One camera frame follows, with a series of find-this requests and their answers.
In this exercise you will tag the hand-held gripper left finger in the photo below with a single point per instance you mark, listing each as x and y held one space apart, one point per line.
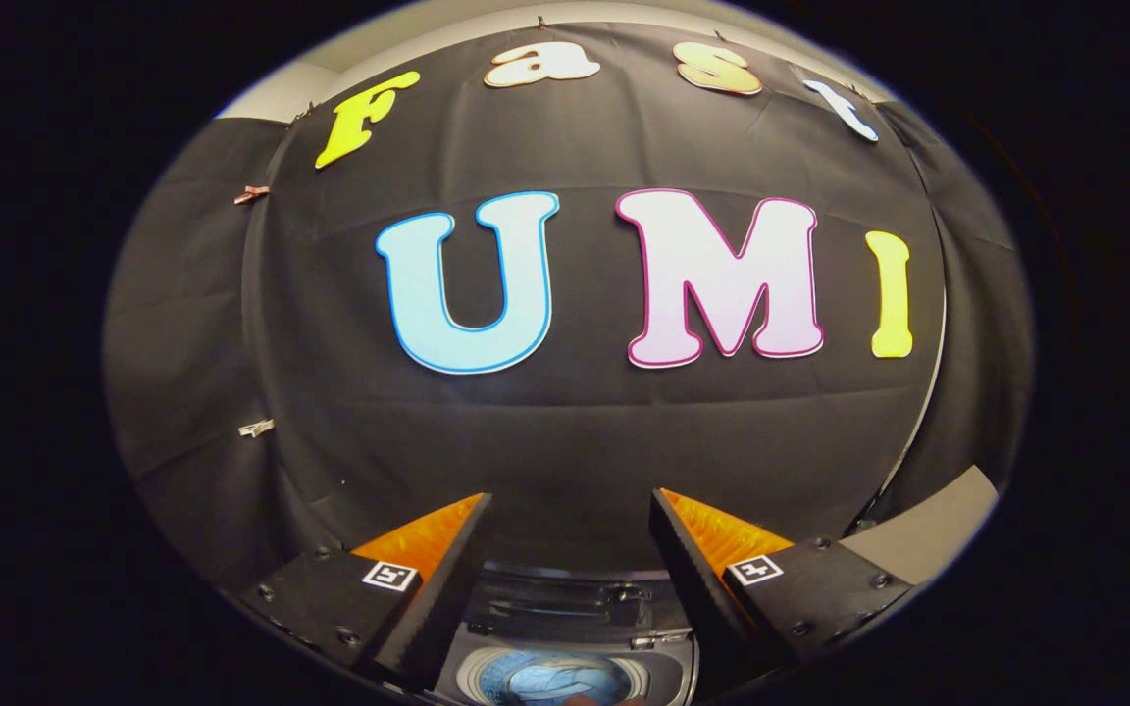
442 598

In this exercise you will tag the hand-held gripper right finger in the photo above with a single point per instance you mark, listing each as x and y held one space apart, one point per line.
693 588

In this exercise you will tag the dark grey washing machine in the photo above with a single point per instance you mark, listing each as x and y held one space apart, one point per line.
565 618

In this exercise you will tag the light blue button shirt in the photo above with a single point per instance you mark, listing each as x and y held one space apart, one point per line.
555 679

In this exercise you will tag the black backdrop cloth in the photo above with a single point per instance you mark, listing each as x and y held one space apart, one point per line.
575 431

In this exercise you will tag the grey metal cabinet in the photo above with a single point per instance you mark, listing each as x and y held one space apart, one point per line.
928 529

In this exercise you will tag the silver cloth clip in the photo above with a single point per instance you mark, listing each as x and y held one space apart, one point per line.
255 428

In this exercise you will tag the red cloth clip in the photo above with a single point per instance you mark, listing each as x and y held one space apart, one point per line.
251 194

